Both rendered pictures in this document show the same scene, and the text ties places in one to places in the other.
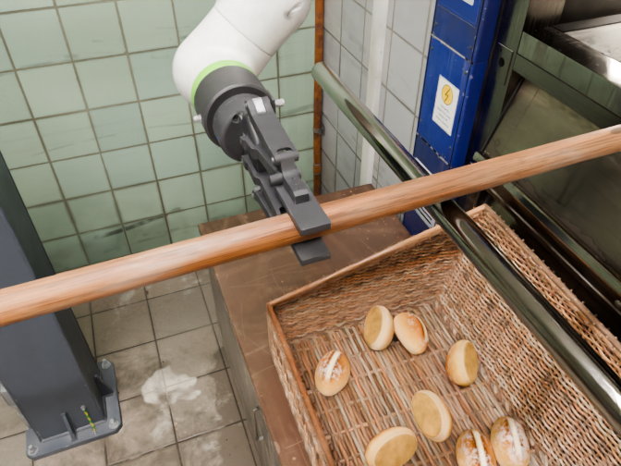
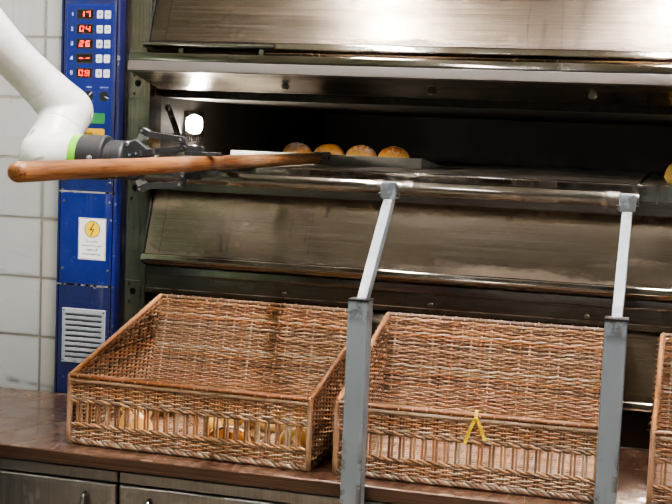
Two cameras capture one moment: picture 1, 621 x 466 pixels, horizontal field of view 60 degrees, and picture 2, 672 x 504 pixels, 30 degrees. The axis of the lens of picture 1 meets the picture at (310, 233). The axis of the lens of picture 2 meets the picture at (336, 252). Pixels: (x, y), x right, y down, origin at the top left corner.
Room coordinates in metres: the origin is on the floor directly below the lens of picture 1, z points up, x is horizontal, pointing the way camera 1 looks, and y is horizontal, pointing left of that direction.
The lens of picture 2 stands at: (-1.30, 1.90, 1.26)
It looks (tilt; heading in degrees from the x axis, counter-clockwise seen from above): 5 degrees down; 306
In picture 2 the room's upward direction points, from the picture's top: 2 degrees clockwise
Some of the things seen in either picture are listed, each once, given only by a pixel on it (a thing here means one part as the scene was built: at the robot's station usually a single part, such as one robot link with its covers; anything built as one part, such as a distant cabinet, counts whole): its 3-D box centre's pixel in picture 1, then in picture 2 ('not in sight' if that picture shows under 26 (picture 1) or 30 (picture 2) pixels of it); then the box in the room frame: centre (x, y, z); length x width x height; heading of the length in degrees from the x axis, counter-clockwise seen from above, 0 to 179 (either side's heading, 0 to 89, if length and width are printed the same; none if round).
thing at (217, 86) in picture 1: (238, 109); (98, 157); (0.61, 0.09, 1.20); 0.12 x 0.06 x 0.09; 112
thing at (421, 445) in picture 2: not in sight; (486, 397); (-0.03, -0.44, 0.72); 0.56 x 0.49 x 0.28; 22
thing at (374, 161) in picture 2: not in sight; (339, 158); (0.85, -1.08, 1.19); 0.55 x 0.36 x 0.03; 23
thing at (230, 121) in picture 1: (253, 140); (131, 159); (0.54, 0.07, 1.20); 0.09 x 0.07 x 0.08; 22
